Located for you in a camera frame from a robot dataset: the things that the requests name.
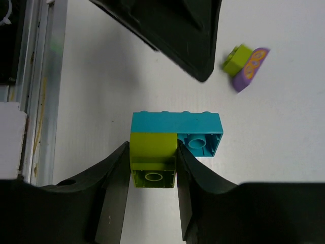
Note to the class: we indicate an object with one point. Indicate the lime curved lego brick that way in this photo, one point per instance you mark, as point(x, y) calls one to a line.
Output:
point(152, 159)

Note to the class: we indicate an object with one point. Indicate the teal long lego brick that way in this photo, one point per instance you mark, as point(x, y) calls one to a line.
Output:
point(201, 133)

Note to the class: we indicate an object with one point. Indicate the aluminium table edge rail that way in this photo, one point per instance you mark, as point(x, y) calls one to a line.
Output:
point(37, 86)

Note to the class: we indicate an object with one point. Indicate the lime small lego brick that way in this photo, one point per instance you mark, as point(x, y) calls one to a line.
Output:
point(236, 60)

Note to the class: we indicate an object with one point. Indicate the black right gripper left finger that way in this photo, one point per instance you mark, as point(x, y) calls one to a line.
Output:
point(88, 207)

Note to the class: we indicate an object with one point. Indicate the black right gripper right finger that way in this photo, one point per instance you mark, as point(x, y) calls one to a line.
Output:
point(215, 210)

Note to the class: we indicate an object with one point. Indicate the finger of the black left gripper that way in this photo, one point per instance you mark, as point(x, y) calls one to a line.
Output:
point(184, 31)

